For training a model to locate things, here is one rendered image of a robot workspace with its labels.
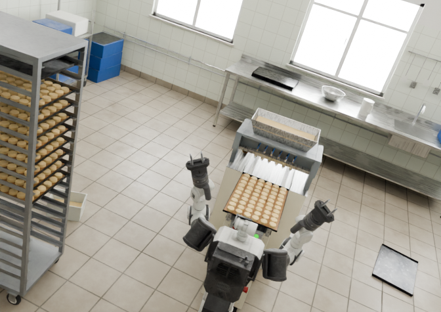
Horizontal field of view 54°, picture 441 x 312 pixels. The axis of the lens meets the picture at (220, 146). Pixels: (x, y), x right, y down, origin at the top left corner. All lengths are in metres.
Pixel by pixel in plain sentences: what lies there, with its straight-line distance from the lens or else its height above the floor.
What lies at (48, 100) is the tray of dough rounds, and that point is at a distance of 2.69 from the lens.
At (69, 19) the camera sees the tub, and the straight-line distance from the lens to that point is 6.27.
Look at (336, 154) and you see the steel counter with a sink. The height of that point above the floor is 0.23.
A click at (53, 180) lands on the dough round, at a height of 0.88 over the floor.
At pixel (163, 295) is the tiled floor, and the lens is 3.63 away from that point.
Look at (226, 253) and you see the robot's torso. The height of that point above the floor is 1.23.
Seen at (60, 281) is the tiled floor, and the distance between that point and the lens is 3.63.
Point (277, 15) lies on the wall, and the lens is 6.50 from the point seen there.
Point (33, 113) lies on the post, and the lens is 2.52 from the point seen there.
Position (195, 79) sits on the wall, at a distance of 7.07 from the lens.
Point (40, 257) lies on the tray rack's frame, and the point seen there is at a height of 0.15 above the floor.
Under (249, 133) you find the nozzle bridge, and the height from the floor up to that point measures 1.18.
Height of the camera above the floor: 2.65
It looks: 27 degrees down
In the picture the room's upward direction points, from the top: 16 degrees clockwise
